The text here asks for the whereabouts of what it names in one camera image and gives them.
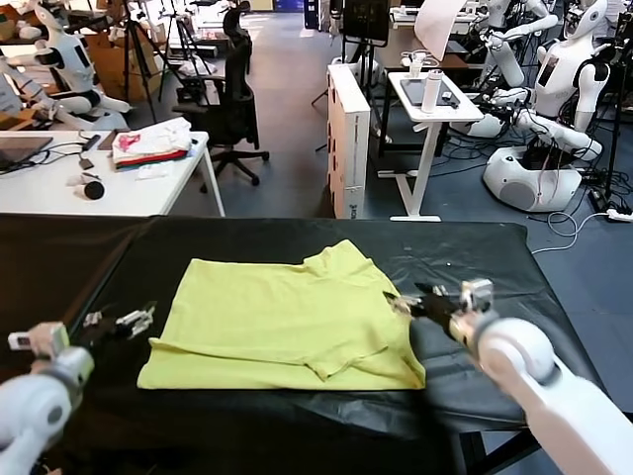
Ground dark laptop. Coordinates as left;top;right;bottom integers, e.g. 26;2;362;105
0;136;54;173

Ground dark tablet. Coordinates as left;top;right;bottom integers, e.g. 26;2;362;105
399;76;459;107

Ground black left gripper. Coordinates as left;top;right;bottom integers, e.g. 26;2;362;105
68;301;158;350

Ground black monitor stand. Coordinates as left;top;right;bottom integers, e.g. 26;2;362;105
310;38;395;143

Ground white desk gadget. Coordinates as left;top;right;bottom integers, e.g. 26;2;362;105
401;50;439;79

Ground white standing desk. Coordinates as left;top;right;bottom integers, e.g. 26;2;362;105
376;70;486;223

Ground stack of folded clothes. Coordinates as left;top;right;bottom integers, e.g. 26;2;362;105
110;117;193;172

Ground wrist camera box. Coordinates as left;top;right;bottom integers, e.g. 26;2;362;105
459;278;495;314
7;321;70;360

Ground tall white cardboard box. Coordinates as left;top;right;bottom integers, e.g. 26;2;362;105
325;62;371;220

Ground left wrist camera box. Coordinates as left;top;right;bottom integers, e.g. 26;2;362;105
7;321;70;360

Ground white floor cable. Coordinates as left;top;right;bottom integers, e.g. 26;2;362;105
531;211;612;255

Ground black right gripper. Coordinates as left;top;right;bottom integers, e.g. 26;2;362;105
383;281;466;331

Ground black desk cables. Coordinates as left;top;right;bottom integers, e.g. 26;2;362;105
27;130;100;166

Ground black camera tripod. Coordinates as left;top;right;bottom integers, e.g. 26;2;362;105
109;0;170;124
160;0;217;89

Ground white reflector board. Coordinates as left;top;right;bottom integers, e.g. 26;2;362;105
414;0;467;62

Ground yellow green t-shirt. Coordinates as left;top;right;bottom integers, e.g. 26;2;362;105
136;238;427;392

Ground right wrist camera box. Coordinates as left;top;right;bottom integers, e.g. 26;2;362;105
459;278;495;314

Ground brown cardboard box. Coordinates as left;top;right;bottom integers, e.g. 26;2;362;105
84;31;160;102

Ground black table cover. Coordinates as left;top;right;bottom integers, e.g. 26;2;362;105
46;216;607;475
0;212;157;367

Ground black monitor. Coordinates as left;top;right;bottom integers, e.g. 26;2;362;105
341;0;390;49

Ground black light stand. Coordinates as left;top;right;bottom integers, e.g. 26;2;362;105
590;13;633;209

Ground long white desk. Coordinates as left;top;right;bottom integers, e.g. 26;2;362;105
0;129;226;218

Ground white bottle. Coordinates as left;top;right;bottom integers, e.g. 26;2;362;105
420;68;443;113

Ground black office chair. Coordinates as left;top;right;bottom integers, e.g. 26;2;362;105
171;7;271;187

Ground white humanoid robot black shoulders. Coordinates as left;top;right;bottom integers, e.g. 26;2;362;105
482;0;618;213

